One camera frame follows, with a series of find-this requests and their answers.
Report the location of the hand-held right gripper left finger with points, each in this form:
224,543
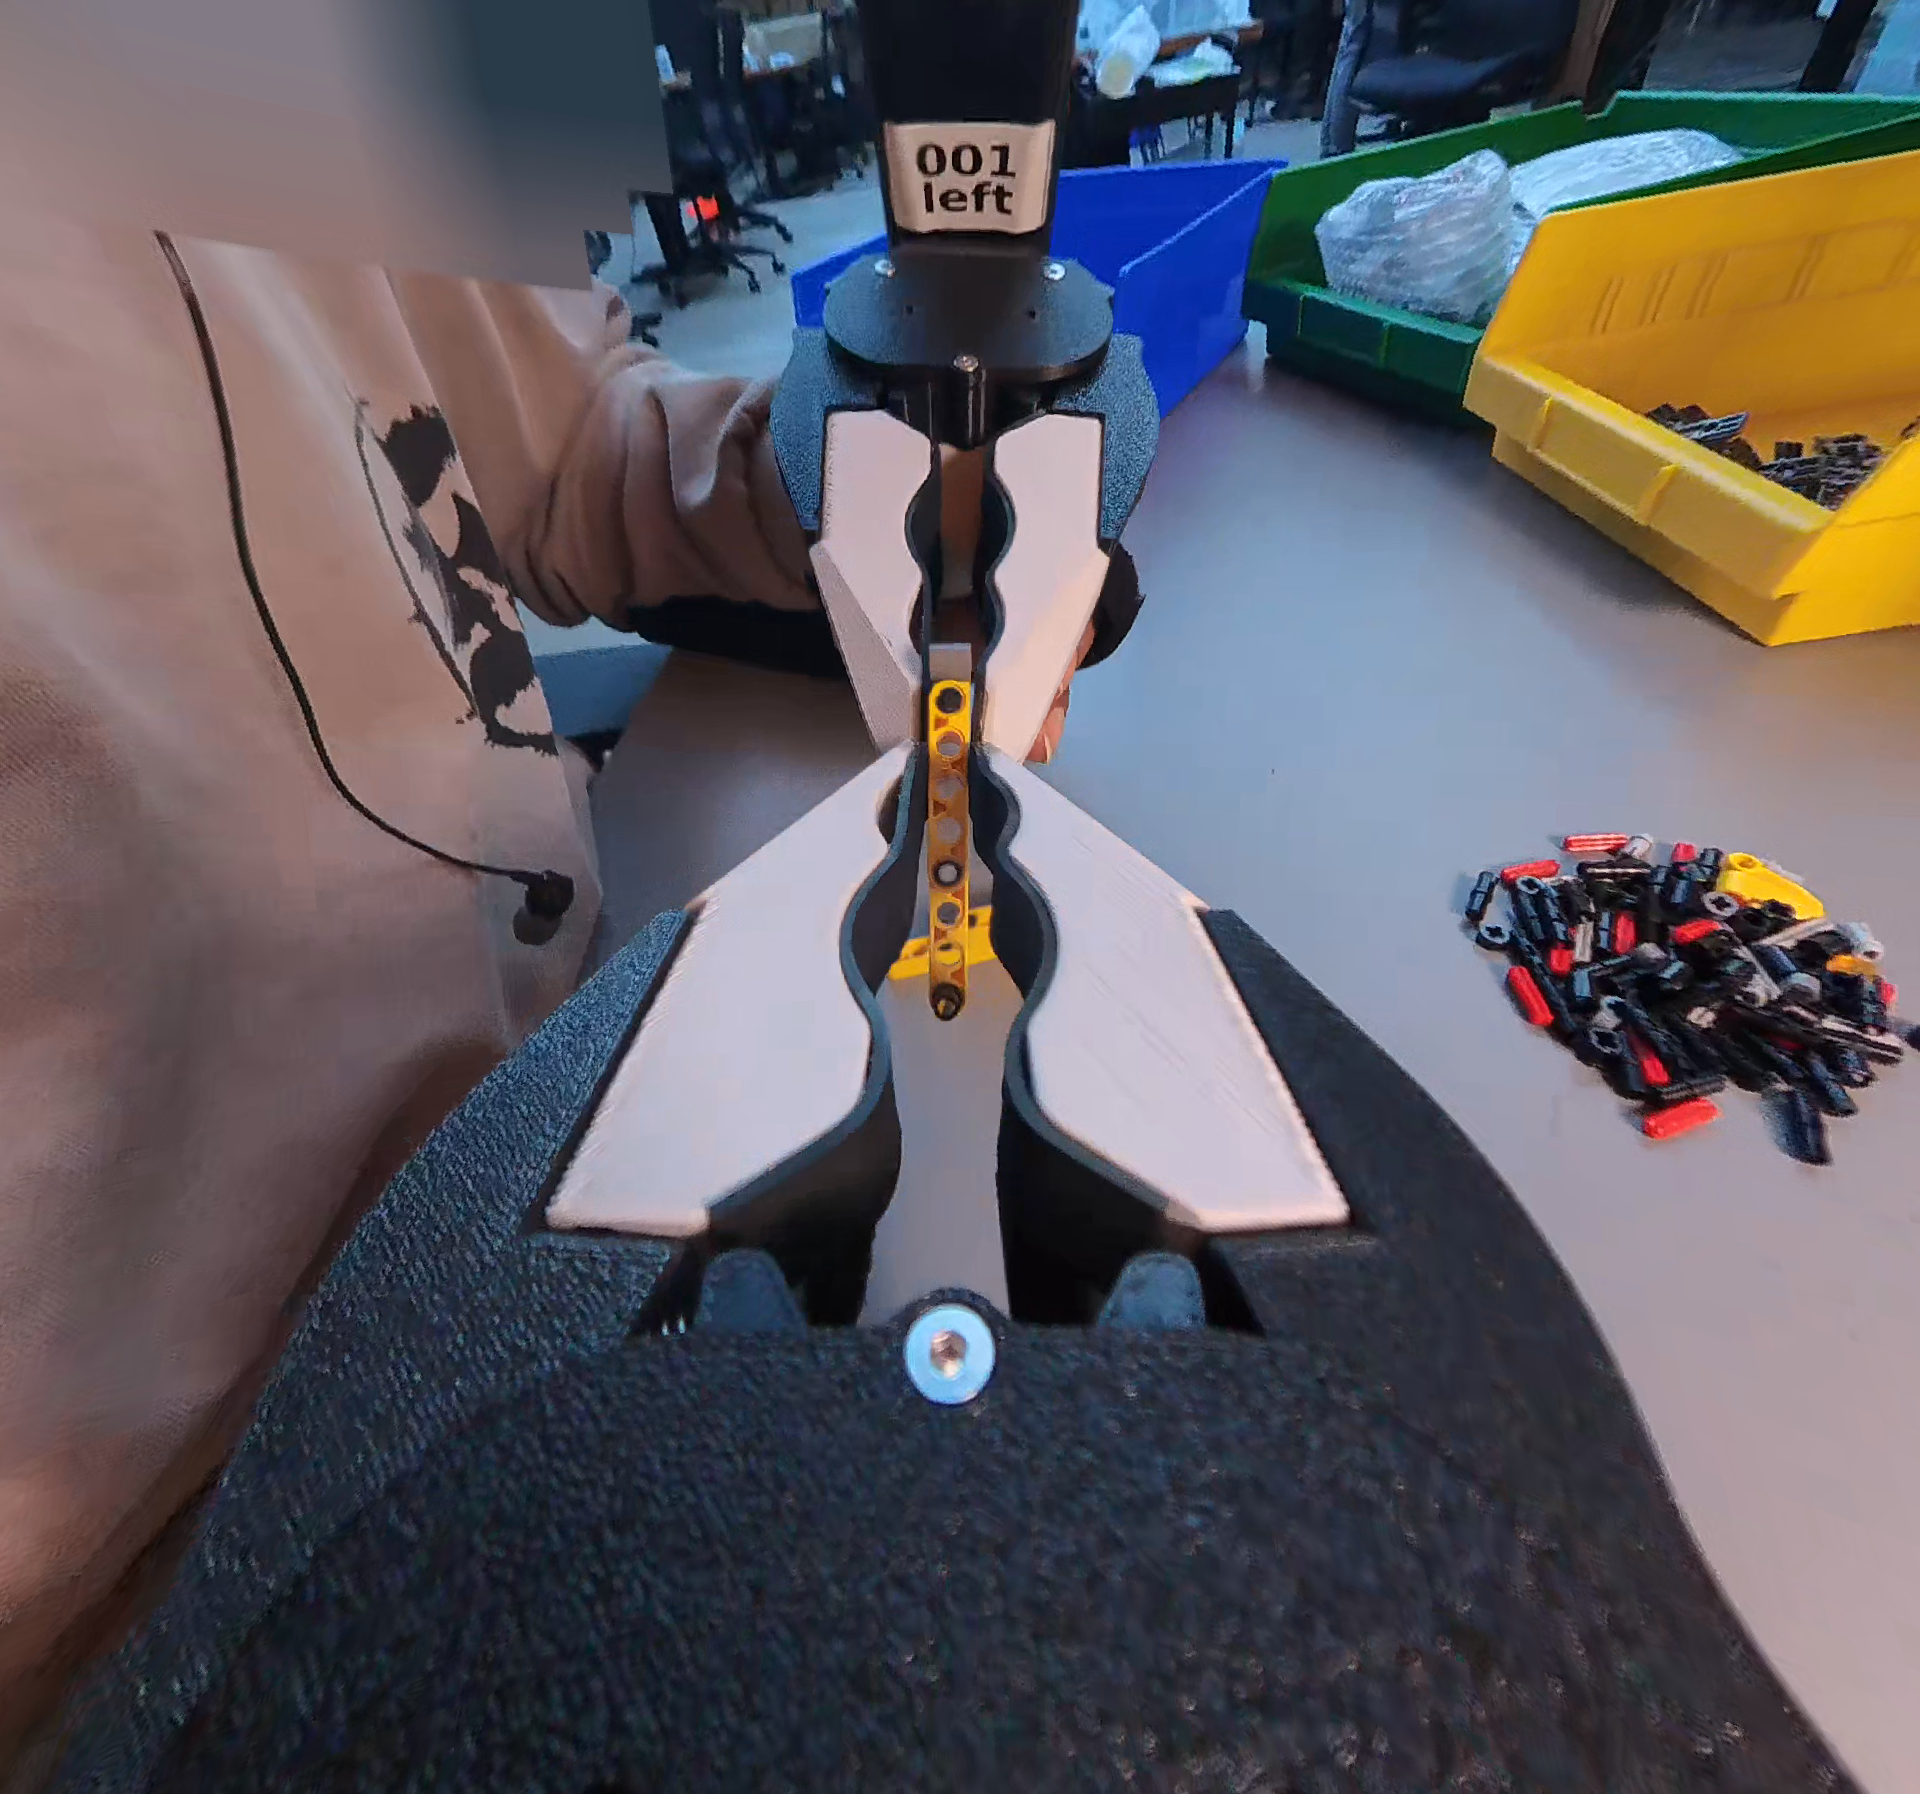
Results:
719,1074

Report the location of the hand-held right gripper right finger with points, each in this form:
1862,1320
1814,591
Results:
1170,1074

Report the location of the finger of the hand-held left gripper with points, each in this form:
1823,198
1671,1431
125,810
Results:
863,549
1051,549

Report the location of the short yellow beam with pins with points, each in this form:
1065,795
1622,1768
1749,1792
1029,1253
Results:
918,958

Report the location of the long yellow perforated beam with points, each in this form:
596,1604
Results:
950,834

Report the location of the person's left forearm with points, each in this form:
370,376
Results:
661,503

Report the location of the grey desk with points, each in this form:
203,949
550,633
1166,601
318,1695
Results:
1351,698

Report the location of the person's left hand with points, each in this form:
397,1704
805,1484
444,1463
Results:
1051,727

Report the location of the black wrist rest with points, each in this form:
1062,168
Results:
719,633

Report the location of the blue plastic bin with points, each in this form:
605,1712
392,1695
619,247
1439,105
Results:
1170,263

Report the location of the green plastic bin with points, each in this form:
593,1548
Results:
1351,338

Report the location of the clear plastic bag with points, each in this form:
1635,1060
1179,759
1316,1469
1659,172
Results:
1412,241

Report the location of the pile of black red pins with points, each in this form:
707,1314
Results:
1680,983

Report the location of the person's grey hoodie torso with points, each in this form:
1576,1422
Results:
149,925

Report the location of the yellow plastic bin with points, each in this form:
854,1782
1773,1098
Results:
1649,323

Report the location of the heap of dark grey plates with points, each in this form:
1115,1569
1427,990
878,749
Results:
1799,458

